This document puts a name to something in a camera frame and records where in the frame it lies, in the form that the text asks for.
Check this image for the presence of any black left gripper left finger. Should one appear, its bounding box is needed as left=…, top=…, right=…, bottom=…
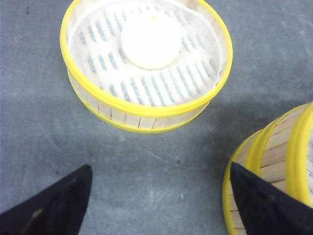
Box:
left=0, top=164, right=92, bottom=235

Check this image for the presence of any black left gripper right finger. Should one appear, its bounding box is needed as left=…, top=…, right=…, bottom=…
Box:
left=230, top=162, right=313, bottom=235

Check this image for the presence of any bamboo steamer basket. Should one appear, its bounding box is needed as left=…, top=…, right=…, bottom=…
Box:
left=60, top=0, right=233, bottom=133
left=222, top=103, right=313, bottom=235
left=245, top=103, right=313, bottom=206

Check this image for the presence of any white liner cloth stacked basket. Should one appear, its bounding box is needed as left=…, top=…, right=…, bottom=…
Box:
left=306, top=128, right=313, bottom=207

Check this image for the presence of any white liner cloth left basket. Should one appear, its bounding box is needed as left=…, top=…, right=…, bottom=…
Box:
left=67, top=0, right=223, bottom=106

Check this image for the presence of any white bun left basket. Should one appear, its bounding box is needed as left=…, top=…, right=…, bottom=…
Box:
left=120, top=10, right=183, bottom=70

